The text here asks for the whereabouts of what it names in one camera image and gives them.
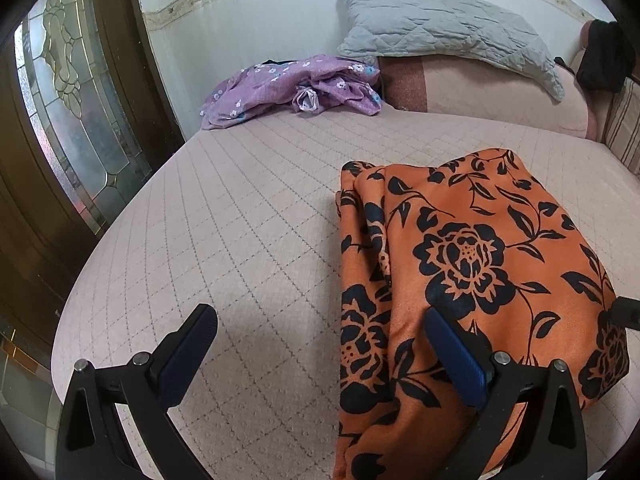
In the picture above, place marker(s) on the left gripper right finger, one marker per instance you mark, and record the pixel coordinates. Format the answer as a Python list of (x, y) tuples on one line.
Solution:
[(550, 443)]

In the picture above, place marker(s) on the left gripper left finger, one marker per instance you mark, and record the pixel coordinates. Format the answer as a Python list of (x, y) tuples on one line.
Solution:
[(91, 441)]

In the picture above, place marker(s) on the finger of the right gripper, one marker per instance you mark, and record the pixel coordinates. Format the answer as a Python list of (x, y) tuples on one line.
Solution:
[(625, 312)]

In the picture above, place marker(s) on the orange black floral shirt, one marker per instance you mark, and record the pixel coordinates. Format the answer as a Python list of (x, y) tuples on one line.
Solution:
[(483, 238)]

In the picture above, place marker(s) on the striped floral back cushion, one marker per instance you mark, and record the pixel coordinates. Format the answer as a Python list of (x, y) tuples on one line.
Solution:
[(622, 128)]

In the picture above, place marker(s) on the black garment on sofa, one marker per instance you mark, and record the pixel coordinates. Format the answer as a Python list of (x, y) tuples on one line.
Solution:
[(608, 58)]

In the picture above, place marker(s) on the pink bolster cushion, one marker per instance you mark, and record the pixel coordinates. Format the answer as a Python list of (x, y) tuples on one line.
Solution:
[(456, 86)]

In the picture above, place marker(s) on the pink quilted mattress cover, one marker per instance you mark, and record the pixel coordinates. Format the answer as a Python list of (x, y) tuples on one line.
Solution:
[(244, 219)]

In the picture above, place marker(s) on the wooden stained glass door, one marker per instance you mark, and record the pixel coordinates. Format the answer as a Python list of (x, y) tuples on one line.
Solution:
[(85, 122)]

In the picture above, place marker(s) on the grey quilted pillow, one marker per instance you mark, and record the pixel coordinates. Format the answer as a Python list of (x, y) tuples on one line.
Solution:
[(471, 29)]

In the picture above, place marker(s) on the purple floral garment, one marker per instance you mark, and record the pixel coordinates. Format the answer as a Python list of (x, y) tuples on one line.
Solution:
[(309, 86)]

